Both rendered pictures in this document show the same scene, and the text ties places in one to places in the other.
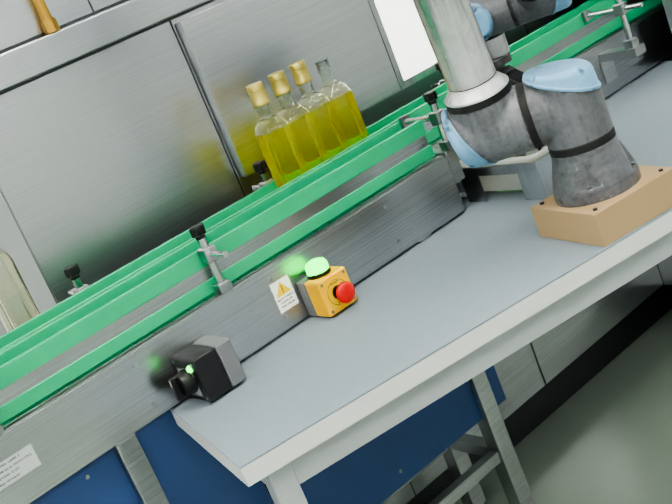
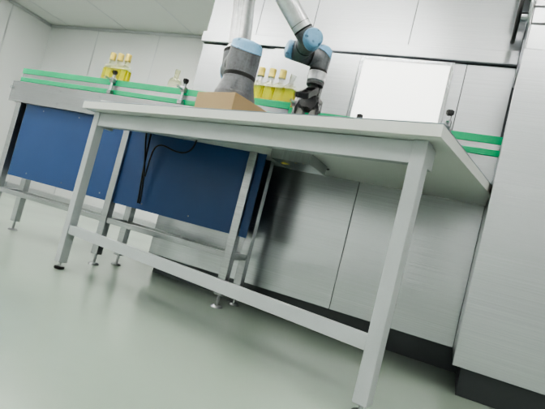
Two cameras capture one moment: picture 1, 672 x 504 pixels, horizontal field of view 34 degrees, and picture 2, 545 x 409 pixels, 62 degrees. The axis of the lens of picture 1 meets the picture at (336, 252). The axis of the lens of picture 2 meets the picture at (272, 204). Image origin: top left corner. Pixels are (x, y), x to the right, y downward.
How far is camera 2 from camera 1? 2.44 m
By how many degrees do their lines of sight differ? 59
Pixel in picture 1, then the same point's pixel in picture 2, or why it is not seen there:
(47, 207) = (203, 81)
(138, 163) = not seen: hidden behind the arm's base
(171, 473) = (133, 143)
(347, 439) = (111, 122)
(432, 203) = not seen: hidden behind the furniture
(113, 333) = (149, 93)
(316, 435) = (98, 105)
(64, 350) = (137, 88)
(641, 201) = (216, 97)
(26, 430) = (113, 97)
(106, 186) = not seen: hidden behind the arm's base
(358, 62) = (332, 100)
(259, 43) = (297, 70)
